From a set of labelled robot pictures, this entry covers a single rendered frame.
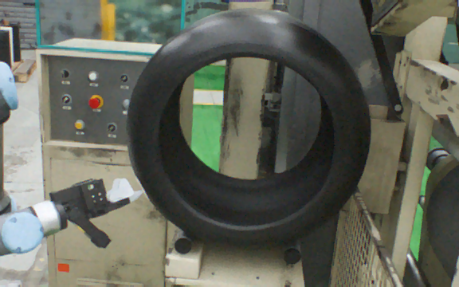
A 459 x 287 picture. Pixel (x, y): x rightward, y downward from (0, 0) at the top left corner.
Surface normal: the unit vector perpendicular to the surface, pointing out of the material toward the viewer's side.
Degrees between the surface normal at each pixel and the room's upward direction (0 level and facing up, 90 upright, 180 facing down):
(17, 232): 66
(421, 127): 90
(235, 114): 90
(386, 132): 90
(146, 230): 90
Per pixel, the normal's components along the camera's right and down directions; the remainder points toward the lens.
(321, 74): 0.06, 0.18
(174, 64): -0.19, 0.17
